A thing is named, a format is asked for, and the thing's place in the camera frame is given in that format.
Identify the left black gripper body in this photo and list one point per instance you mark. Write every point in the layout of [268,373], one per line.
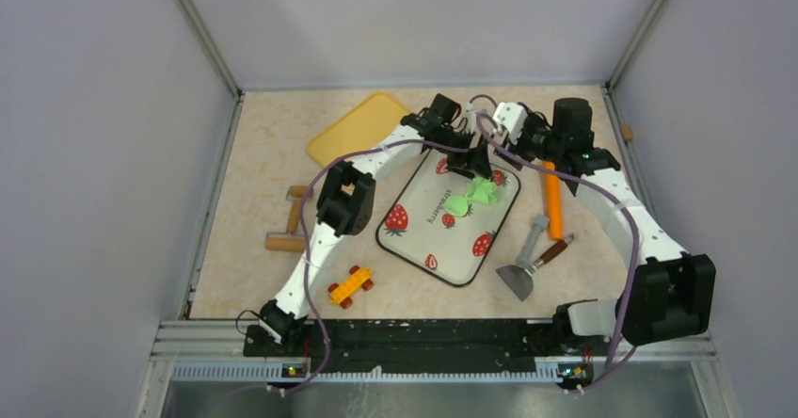
[461,138]

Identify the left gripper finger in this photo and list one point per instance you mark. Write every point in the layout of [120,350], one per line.
[479,165]
[464,172]

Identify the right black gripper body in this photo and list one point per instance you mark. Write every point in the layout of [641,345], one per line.
[536,141]

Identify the green dough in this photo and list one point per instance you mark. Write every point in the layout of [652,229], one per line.
[482,191]

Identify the round green dough wrapper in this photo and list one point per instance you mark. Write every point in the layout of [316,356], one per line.
[457,206]

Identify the white strawberry tray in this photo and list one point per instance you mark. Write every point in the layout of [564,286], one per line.
[420,231]

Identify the wooden rolling pin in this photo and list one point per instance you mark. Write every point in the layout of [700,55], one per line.
[291,239]

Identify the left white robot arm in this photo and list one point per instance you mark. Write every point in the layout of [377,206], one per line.
[346,201]

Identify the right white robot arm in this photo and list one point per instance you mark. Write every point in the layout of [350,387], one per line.
[668,294]

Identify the yellow tray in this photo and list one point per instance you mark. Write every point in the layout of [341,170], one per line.
[361,128]

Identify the grey plastic tool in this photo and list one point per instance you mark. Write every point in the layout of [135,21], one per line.
[539,225]

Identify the yellow toy car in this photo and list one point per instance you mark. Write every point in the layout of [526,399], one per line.
[359,279]

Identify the metal scraper brown handle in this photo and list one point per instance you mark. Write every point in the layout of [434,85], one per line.
[519,278]

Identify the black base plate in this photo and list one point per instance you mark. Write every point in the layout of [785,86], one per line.
[431,346]

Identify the aluminium frame rail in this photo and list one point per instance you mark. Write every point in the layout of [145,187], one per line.
[212,350]

